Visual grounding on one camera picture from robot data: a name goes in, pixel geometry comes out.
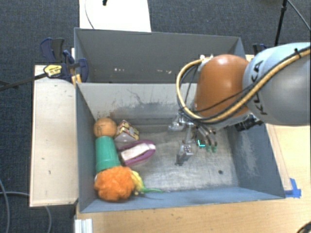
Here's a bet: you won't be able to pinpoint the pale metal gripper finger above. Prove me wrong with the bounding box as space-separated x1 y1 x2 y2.
174 153 193 167
180 144 195 156

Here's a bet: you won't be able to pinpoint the grey metal bin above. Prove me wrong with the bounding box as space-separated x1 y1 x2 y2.
73 27 286 214

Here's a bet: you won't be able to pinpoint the purple and white case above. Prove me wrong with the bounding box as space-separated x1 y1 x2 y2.
117 139 156 167

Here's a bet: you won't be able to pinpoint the yellow and green toy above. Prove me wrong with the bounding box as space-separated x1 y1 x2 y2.
130 170 164 196

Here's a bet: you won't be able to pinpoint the small patterned box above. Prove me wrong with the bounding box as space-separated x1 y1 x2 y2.
114 119 140 142

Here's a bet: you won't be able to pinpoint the orange fluffy toy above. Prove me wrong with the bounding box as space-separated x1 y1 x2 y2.
93 166 136 202

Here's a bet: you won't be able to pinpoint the orange fruit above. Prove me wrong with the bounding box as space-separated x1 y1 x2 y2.
93 117 118 138

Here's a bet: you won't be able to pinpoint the green plastic cup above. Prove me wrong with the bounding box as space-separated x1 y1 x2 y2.
94 135 121 173

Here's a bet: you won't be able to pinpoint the pale wood flat board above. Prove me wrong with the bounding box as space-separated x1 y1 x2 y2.
29 64 80 207

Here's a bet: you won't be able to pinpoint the black cylinder on white bracket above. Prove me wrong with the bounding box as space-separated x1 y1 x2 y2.
235 118 265 132

